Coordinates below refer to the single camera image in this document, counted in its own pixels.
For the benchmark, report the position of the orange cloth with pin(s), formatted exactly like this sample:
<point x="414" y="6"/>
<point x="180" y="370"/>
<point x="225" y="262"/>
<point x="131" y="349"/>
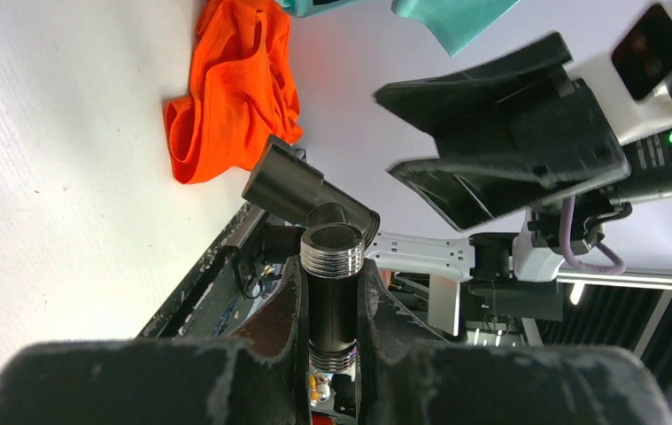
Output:
<point x="241" y="90"/>

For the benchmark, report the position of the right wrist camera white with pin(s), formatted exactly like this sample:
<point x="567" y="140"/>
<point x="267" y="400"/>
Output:
<point x="632" y="82"/>

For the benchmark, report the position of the teal garment hanging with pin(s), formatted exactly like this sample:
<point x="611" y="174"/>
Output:
<point x="453" y="23"/>

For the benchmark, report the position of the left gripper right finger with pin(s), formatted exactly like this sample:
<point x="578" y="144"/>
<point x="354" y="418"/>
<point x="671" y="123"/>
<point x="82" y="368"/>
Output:
<point x="411" y="375"/>

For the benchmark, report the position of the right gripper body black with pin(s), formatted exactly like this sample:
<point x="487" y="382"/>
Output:
<point x="562" y="138"/>

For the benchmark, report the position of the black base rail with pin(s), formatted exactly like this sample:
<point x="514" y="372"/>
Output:
<point x="232" y="279"/>

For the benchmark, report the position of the dark metal faucet body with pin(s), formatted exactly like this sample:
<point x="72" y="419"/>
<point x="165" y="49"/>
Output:
<point x="289" y="188"/>

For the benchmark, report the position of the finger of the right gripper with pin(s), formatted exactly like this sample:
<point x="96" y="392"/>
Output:
<point x="465" y="195"/>
<point x="431" y="103"/>

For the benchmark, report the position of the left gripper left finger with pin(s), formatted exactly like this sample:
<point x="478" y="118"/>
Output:
<point x="254" y="375"/>

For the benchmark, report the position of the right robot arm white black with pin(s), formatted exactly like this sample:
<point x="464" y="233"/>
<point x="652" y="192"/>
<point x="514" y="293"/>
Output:
<point x="520" y="255"/>

